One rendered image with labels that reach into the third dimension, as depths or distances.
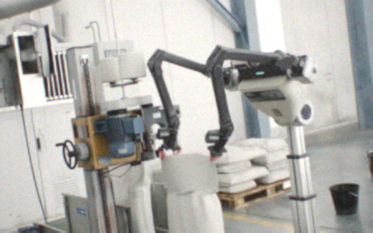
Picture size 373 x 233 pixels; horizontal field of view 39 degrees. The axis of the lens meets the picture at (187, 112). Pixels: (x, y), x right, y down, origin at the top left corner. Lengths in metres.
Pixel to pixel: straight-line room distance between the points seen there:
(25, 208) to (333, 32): 7.47
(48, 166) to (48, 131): 0.39
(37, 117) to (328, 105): 6.62
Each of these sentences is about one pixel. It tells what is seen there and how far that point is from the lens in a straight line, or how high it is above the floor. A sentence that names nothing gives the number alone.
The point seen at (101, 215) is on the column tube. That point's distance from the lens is 3.29.
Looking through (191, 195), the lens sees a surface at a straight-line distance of 3.08.
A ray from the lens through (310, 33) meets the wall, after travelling 10.77.
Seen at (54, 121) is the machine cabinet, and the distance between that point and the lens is 6.02.
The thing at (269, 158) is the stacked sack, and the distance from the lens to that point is 6.39.
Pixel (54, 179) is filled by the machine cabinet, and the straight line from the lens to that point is 6.04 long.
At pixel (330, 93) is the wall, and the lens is 11.05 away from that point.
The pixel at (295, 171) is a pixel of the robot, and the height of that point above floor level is 0.85.
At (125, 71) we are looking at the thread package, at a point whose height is 1.57.
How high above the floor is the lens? 1.45
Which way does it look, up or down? 3 degrees down
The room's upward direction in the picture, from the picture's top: 7 degrees counter-clockwise
